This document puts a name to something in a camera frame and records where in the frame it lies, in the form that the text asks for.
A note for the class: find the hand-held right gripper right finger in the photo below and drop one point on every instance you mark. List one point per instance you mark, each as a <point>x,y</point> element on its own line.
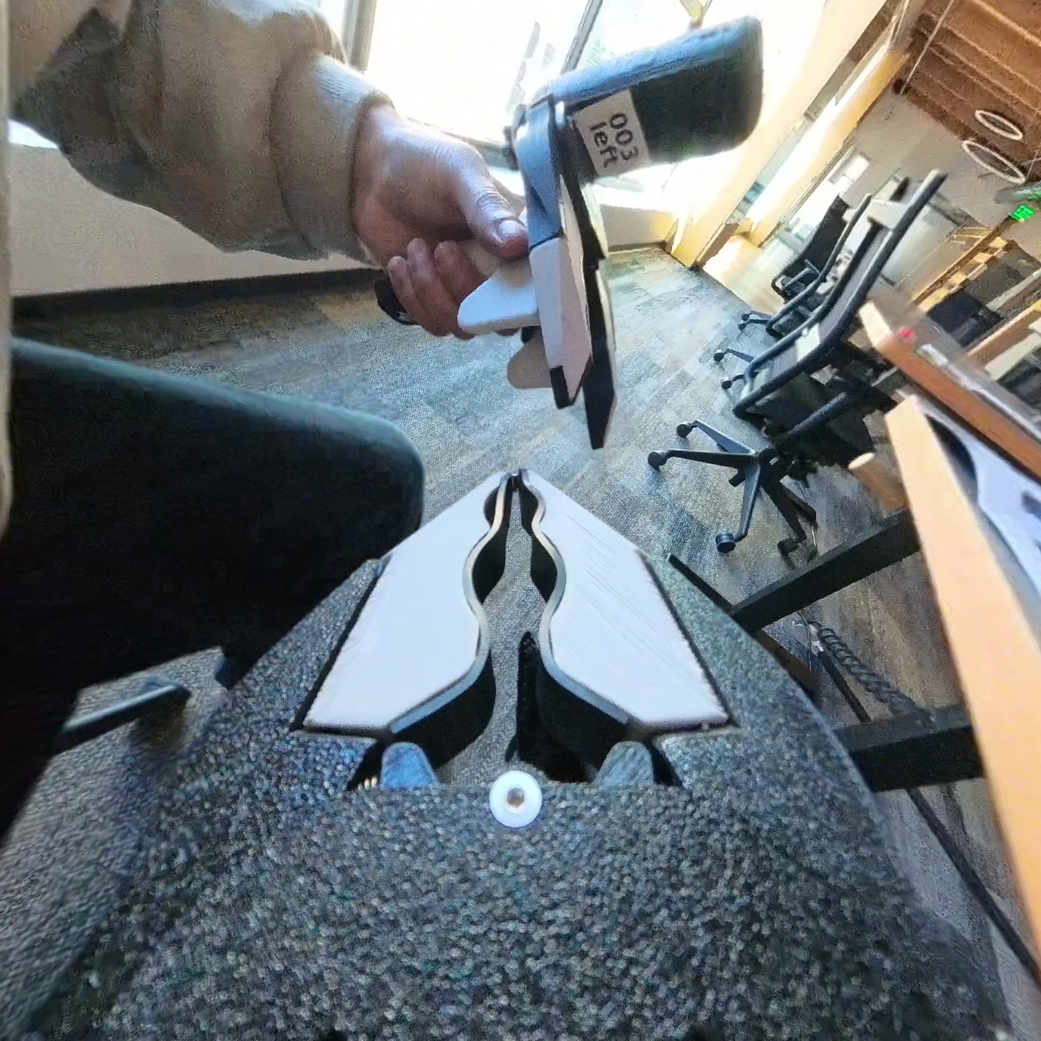
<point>626,651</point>

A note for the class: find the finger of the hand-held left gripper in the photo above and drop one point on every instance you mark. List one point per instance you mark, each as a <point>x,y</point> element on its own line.
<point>603,366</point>
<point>565,325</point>

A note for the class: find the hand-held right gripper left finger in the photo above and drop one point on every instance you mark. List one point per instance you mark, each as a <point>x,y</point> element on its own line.
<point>398,651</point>

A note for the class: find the person's left forearm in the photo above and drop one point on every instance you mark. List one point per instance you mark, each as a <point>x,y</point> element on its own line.
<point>203,122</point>

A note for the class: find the black desk leg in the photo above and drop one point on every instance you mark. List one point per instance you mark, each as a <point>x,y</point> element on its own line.
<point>813,590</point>

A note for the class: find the wood-edged office desk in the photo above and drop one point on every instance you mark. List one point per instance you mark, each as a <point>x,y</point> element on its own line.
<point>935,358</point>

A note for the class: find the person's left hand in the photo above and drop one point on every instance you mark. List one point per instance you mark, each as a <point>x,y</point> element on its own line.
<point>423,195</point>

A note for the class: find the black swivel office chair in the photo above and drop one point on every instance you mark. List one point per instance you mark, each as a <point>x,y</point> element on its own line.
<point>801,268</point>
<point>821,390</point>

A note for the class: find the large window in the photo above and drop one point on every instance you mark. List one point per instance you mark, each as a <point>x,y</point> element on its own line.
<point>455,57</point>

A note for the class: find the person's dark trouser leg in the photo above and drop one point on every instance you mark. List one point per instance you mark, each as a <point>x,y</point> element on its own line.
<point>163,504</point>

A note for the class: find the green exit sign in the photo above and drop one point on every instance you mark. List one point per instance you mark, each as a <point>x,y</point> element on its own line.
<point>1026,212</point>

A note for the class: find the person's beige jacket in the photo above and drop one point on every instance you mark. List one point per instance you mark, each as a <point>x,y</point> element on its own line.
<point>4,325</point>

